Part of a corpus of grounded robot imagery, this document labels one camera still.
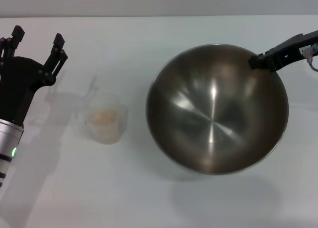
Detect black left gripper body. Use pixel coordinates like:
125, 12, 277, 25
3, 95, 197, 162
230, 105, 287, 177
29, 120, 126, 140
0, 55, 55, 126

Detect right gripper cable with plug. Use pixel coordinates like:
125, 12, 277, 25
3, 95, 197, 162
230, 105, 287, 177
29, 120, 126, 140
303, 42, 318, 72

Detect stainless steel mixing bowl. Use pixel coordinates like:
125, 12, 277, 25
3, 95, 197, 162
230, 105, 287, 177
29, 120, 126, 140
146, 43, 289, 176

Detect clear plastic measuring cup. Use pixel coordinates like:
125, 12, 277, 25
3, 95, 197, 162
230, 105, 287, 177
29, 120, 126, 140
70, 90, 129, 146

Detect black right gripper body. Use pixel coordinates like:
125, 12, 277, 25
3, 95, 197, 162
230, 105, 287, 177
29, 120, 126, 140
264, 29, 318, 72

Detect white rice grains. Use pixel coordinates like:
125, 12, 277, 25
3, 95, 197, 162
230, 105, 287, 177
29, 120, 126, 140
89, 108, 118, 126

